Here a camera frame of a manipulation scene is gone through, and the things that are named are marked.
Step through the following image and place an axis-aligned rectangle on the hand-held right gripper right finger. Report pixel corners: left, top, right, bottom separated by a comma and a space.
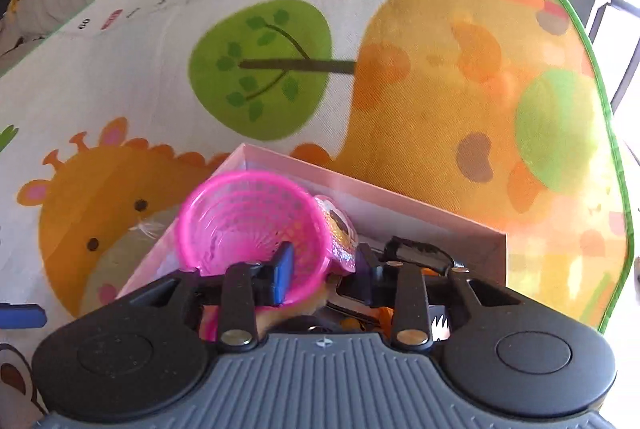
356, 243, 516, 351

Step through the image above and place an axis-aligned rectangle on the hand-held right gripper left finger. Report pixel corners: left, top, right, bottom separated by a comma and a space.
132, 241, 296, 351

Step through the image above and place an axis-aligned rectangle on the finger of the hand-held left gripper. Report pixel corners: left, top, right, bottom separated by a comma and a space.
0, 303, 48, 329

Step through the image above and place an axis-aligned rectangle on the yellow pudding toy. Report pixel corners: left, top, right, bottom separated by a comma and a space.
314, 194, 358, 272

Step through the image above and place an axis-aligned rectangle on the orange plastic toy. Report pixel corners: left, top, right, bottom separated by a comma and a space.
377, 306, 396, 335

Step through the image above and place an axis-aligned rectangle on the black cat plush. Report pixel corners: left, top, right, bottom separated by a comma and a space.
280, 315, 346, 335

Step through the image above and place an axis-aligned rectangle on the pink cardboard box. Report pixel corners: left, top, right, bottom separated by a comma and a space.
116, 142, 508, 300

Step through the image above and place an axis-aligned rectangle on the pink toy net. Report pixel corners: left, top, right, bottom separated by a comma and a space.
178, 170, 335, 342

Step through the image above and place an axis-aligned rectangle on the colourful printed play mat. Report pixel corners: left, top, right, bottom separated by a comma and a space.
0, 0, 628, 429

